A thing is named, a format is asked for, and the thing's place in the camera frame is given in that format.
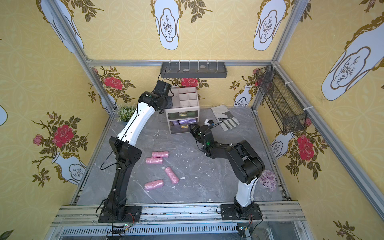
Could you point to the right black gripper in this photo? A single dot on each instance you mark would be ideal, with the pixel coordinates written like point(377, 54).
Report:
point(195, 130)

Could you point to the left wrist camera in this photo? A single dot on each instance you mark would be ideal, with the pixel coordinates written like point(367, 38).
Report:
point(162, 88)

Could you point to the pink trash bag roll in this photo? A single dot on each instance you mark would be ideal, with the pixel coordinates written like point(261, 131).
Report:
point(154, 160)
point(162, 154)
point(172, 176)
point(154, 185)

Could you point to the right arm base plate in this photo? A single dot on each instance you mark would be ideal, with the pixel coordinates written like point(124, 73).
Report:
point(236, 212)

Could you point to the beige drawer organizer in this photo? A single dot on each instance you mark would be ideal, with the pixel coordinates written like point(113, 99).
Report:
point(185, 106)

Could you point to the grey wall shelf tray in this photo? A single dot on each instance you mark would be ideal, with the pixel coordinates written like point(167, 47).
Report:
point(194, 69)

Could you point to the potted green plant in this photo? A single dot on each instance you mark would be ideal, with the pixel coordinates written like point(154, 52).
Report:
point(125, 113)

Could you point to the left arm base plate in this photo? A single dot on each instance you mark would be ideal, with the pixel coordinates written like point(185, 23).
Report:
point(124, 214)

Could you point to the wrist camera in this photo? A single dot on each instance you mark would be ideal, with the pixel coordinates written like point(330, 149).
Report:
point(209, 122)
point(162, 88)

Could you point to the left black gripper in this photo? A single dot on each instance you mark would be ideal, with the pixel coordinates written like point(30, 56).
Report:
point(167, 102)

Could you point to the grey work glove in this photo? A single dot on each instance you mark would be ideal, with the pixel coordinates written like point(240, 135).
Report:
point(225, 117)

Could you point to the black wire mesh basket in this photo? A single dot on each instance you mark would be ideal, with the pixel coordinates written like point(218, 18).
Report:
point(285, 108)

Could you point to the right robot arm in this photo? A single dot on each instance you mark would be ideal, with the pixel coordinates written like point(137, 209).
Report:
point(245, 162)

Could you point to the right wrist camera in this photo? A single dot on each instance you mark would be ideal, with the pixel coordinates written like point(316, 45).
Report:
point(209, 122)

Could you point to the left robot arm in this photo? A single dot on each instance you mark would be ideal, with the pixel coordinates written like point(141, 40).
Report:
point(127, 154)

